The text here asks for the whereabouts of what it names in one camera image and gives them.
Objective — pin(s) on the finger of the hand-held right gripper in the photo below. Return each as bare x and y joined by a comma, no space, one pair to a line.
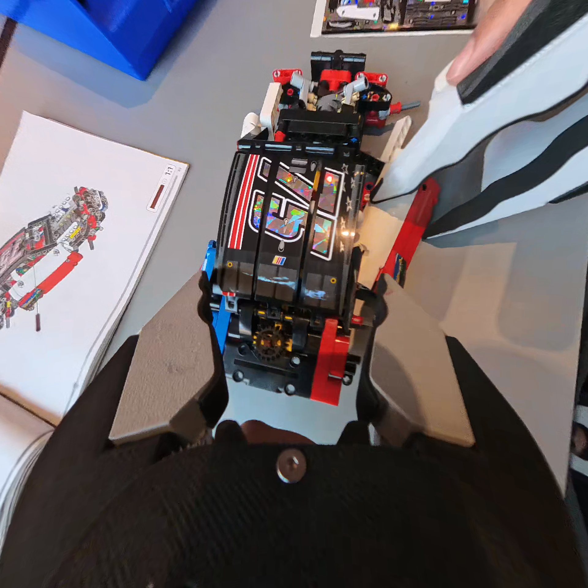
542,174
482,119

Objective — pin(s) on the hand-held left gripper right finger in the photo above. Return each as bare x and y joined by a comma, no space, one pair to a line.
418,381

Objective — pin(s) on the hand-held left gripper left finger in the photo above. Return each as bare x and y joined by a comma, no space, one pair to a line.
170,367

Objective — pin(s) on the red white brick side panel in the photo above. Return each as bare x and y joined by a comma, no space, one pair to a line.
415,225

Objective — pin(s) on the instruction booklet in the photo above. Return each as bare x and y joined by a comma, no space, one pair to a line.
92,183

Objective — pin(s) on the toy brick car model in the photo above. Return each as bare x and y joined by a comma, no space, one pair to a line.
294,206

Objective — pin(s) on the grey desk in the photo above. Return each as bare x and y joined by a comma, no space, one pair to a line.
160,115

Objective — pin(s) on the person's right hand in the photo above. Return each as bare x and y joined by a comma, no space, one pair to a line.
482,46

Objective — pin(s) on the sticker sheet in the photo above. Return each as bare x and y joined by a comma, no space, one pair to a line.
390,13

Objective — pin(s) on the blue plastic bin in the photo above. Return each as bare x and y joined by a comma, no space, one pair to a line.
115,27

